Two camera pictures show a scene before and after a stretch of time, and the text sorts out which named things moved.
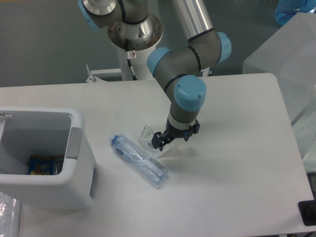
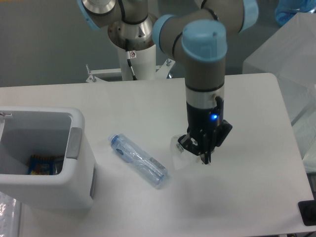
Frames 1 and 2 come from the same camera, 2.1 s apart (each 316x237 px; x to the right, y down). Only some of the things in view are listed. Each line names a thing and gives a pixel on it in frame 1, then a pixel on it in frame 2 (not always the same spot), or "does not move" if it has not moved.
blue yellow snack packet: [46, 165] does not move
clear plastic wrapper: [144, 137] → [180, 159]
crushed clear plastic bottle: [152, 169] does not move
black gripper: [159, 139] → [201, 122]
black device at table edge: [307, 209] does not move
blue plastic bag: [285, 10] does not move
